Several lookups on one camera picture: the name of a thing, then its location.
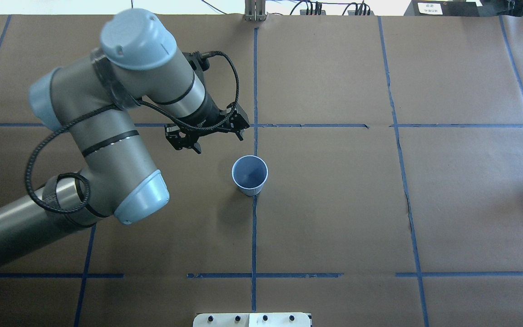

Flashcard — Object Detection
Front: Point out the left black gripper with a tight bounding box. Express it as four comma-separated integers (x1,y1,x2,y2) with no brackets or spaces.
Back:
165,96,250,154

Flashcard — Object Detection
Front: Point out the blue ribbed plastic cup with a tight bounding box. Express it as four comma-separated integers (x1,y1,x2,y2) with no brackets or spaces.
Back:
231,155,268,197

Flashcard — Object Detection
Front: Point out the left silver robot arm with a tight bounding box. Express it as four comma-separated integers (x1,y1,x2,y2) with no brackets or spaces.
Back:
0,8,250,267

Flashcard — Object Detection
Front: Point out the black box with white label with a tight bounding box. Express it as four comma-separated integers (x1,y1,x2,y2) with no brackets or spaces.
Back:
403,0,480,17

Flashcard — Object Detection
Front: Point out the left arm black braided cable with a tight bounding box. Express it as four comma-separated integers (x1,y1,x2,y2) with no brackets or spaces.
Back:
25,51,240,214

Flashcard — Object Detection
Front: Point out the aluminium frame post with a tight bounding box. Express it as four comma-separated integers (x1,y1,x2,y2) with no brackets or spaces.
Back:
243,0,267,22

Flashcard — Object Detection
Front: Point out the left black cable connector block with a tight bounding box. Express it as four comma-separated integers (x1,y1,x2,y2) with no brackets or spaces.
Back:
295,0,326,16

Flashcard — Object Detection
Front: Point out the black cable connector block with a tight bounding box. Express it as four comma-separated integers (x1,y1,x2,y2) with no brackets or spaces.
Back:
345,1,374,16
295,0,326,16

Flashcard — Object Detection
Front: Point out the right black cable connector block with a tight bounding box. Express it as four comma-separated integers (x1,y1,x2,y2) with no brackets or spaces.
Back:
345,1,374,16

